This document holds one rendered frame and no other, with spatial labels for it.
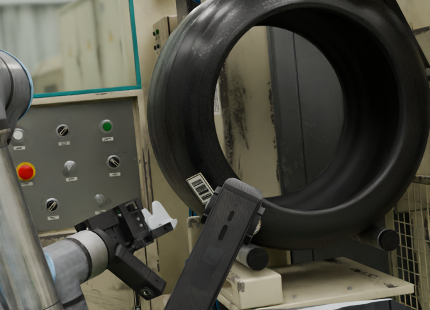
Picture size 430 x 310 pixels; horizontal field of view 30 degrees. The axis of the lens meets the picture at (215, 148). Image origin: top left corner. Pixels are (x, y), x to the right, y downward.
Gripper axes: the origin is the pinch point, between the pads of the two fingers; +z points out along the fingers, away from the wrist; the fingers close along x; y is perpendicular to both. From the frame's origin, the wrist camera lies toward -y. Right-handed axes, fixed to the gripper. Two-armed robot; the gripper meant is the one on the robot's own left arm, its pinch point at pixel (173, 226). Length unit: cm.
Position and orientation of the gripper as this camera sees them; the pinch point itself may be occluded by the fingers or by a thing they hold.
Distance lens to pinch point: 145.2
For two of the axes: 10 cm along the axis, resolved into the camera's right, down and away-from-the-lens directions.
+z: 5.5, -2.2, 8.0
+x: -7.1, 3.8, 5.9
